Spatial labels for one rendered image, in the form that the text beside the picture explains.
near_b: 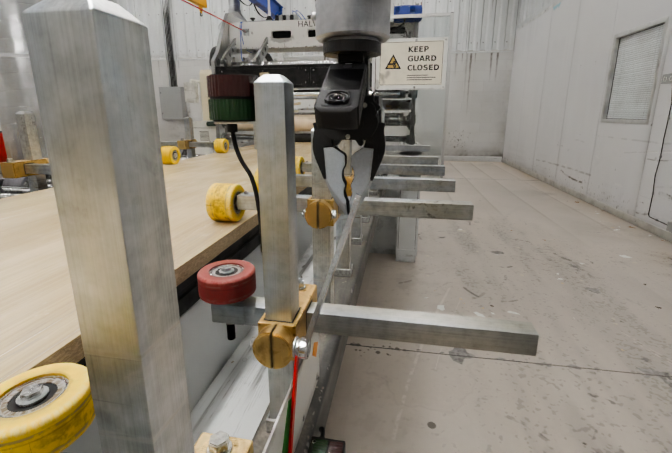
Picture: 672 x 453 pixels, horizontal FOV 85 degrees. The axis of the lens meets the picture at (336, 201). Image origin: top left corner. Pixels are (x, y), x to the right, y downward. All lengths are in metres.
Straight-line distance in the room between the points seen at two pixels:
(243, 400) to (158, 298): 0.56
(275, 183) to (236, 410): 0.46
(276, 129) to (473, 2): 9.16
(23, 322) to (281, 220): 0.30
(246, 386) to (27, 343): 0.41
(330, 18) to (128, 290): 0.35
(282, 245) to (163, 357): 0.23
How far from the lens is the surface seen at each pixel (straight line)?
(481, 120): 9.27
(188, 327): 0.70
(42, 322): 0.54
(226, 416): 0.75
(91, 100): 0.20
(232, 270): 0.55
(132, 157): 0.20
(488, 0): 9.57
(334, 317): 0.52
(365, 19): 0.45
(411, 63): 2.70
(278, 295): 0.47
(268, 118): 0.42
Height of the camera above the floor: 1.13
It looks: 14 degrees down
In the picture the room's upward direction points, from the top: straight up
